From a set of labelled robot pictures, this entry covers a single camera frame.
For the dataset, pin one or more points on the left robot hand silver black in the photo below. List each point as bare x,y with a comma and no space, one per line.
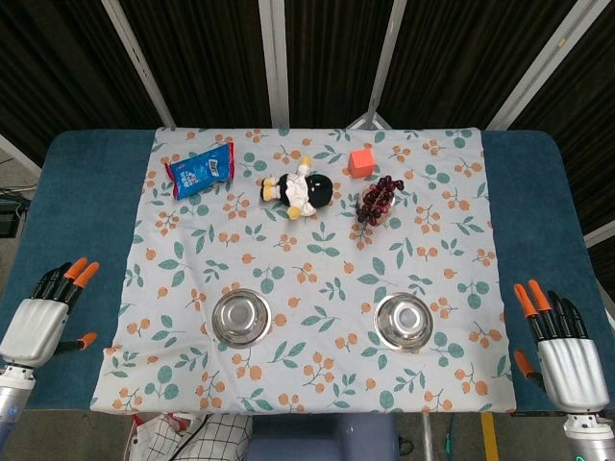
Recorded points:
33,326

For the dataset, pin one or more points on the metal bowl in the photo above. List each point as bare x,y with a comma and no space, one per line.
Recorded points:
241,317
404,321

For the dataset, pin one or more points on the grey tripod stand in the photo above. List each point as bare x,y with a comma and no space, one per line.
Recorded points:
371,117

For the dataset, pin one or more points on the grey table leg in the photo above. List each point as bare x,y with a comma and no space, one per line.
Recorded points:
427,437

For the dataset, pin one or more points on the black white plush doll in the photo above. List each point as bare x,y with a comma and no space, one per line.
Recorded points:
312,189

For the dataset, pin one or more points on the orange cube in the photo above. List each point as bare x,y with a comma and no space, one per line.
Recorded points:
361,163

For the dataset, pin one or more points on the white partition post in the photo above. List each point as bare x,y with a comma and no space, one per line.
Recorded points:
538,67
19,156
139,62
386,57
275,62
600,234

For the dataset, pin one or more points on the white red plastic bag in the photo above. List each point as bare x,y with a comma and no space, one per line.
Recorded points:
158,425

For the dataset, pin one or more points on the blue-grey robot torso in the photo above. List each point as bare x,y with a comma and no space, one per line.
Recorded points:
327,437

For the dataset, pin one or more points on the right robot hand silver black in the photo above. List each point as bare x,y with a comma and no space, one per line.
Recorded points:
572,370

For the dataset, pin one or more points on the floral print tablecloth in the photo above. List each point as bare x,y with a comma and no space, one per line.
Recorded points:
307,240

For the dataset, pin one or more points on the white black checked bag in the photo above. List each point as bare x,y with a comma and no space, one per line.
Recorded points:
221,437

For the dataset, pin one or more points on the dark red grape bunch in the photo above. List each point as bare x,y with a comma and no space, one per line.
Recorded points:
377,197

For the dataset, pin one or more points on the teal table cover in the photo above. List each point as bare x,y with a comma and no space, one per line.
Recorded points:
86,201

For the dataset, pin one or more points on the black equipment box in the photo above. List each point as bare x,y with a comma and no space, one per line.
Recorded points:
9,216

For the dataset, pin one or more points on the blue snack bag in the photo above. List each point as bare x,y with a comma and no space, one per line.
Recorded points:
202,170

